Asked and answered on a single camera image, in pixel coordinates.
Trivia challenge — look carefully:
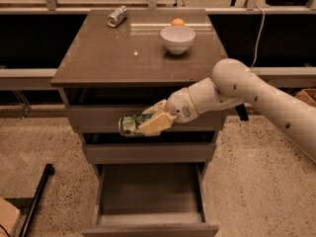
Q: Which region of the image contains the middle grey drawer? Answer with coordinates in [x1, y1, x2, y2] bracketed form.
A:
[83, 143, 216, 164]

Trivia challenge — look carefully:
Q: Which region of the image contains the bottom grey open drawer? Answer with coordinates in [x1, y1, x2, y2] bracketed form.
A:
[82, 163, 219, 237]

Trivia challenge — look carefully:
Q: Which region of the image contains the metal railing frame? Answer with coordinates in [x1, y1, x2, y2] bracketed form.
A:
[0, 0, 315, 113]

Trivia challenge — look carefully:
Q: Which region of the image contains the white ceramic bowl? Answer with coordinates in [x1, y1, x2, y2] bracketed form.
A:
[160, 26, 196, 54]

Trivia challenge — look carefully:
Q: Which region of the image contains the orange fruit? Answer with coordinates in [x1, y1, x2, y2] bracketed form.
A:
[171, 18, 185, 26]

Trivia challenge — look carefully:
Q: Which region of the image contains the green soda can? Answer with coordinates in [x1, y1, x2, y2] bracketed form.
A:
[118, 114, 152, 136]

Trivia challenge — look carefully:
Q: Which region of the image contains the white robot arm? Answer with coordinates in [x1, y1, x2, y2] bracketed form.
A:
[139, 58, 316, 162]

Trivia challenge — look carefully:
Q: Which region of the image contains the wooden box at left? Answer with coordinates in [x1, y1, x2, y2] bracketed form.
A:
[0, 197, 21, 237]

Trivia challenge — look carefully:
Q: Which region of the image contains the silver soda can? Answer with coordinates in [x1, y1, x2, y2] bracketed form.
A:
[107, 5, 128, 28]

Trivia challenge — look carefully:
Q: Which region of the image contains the white cable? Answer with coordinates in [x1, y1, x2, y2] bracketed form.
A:
[250, 5, 266, 68]

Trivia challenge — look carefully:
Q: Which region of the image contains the grey drawer cabinet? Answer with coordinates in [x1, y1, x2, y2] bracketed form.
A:
[49, 8, 240, 237]

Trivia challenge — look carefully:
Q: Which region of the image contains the wooden crate at right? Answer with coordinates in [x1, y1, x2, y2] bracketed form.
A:
[295, 89, 316, 108]

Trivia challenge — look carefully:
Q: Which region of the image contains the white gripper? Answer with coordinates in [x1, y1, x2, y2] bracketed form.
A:
[138, 88, 198, 136]

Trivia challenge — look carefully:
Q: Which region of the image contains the black pole on floor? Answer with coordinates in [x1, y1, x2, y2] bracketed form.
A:
[19, 164, 55, 237]

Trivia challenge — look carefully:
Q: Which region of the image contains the top grey drawer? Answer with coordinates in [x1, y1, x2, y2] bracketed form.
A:
[65, 105, 227, 133]

